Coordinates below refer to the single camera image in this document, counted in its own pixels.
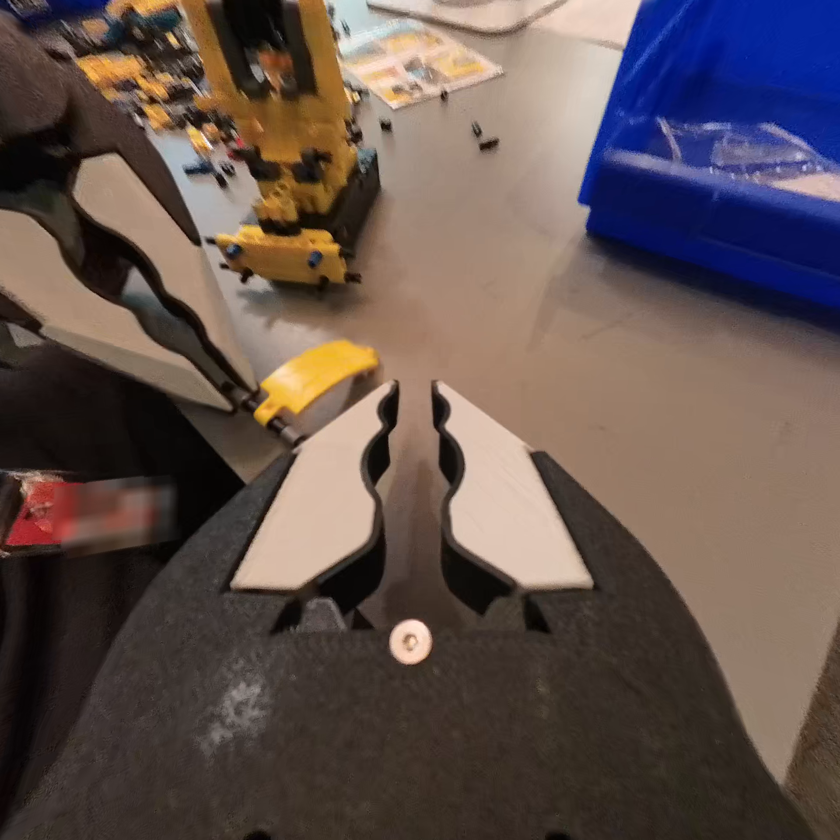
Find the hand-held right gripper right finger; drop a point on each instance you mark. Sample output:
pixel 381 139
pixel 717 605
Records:
pixel 512 518

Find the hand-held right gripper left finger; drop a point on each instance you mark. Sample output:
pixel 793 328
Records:
pixel 315 518

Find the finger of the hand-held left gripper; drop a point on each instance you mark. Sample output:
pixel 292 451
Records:
pixel 79 295
pixel 164 249

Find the yellow curved toy panel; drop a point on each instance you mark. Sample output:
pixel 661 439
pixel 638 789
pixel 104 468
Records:
pixel 315 377

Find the yellow toy brick vehicle model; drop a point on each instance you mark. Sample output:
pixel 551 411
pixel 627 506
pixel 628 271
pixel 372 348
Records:
pixel 282 131

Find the pile of toy brick parts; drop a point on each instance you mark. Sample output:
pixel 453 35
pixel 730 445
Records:
pixel 131 79

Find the person's dark clothing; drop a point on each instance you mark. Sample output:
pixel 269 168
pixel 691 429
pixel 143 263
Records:
pixel 65 656

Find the yellow printed sticker sheet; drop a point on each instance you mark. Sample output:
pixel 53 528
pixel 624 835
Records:
pixel 420 62

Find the clear plastic bag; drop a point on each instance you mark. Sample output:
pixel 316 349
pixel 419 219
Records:
pixel 741 151

